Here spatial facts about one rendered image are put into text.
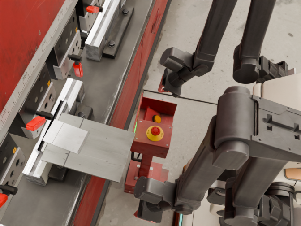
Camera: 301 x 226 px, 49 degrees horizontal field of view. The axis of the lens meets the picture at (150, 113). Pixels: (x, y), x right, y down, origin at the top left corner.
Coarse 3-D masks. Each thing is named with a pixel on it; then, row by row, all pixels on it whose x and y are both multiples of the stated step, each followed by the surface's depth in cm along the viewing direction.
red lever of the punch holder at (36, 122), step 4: (36, 112) 85; (40, 112) 84; (44, 112) 84; (40, 116) 83; (44, 116) 83; (48, 116) 84; (52, 116) 85; (32, 120) 79; (36, 120) 79; (40, 120) 80; (44, 120) 82; (28, 124) 77; (32, 124) 77; (36, 124) 78; (40, 124) 80; (28, 128) 77; (32, 128) 77; (36, 128) 78
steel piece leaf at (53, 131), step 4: (56, 120) 112; (52, 124) 112; (56, 124) 112; (60, 124) 112; (52, 128) 111; (56, 128) 111; (48, 132) 110; (52, 132) 110; (56, 132) 110; (44, 136) 109; (48, 136) 109; (52, 136) 110; (44, 140) 109; (48, 140) 109; (52, 140) 109
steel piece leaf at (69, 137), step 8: (64, 128) 111; (72, 128) 112; (56, 136) 110; (64, 136) 110; (72, 136) 110; (80, 136) 110; (56, 144) 108; (64, 144) 109; (72, 144) 109; (80, 144) 109
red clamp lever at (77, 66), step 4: (68, 56) 96; (72, 56) 95; (76, 56) 95; (80, 56) 96; (76, 60) 96; (80, 60) 96; (76, 64) 98; (80, 64) 99; (76, 68) 99; (80, 68) 99; (76, 72) 101; (80, 72) 101; (80, 76) 103
